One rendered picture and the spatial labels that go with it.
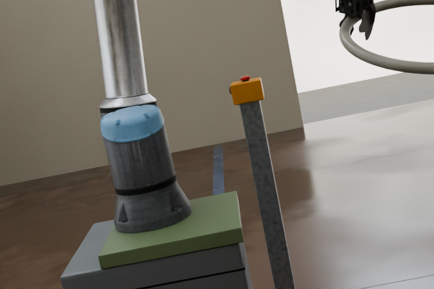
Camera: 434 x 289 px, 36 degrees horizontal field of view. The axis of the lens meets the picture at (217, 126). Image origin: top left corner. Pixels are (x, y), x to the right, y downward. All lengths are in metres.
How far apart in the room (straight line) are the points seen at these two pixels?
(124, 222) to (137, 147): 0.19
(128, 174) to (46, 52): 6.21
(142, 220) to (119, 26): 0.50
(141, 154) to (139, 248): 0.22
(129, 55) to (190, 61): 5.78
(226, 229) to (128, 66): 0.52
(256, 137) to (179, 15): 4.98
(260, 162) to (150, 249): 1.23
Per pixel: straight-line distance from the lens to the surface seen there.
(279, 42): 7.50
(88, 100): 7.65
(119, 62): 1.70
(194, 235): 1.44
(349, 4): 1.94
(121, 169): 1.55
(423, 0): 2.11
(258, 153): 2.60
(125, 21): 1.70
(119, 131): 1.53
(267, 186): 2.63
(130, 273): 1.47
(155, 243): 1.45
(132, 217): 1.55
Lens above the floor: 1.31
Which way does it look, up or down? 8 degrees down
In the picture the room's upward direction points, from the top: 11 degrees counter-clockwise
